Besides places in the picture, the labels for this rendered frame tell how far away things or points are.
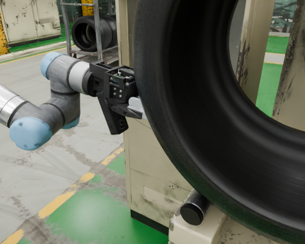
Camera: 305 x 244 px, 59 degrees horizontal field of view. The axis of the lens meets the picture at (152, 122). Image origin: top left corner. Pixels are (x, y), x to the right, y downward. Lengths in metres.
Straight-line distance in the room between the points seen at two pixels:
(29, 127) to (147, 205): 1.07
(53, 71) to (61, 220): 1.26
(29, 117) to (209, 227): 0.43
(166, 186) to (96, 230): 0.54
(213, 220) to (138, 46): 0.36
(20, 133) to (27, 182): 1.57
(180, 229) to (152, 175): 0.87
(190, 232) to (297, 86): 0.43
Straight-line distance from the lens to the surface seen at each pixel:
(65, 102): 0.72
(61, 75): 0.69
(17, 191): 2.14
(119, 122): 0.65
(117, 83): 0.59
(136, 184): 1.52
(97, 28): 4.06
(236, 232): 0.65
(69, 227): 1.78
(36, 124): 0.63
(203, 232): 0.55
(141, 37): 0.41
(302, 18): 0.72
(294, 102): 0.76
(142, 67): 0.42
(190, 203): 0.52
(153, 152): 1.33
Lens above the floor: 1.27
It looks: 27 degrees down
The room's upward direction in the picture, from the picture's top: straight up
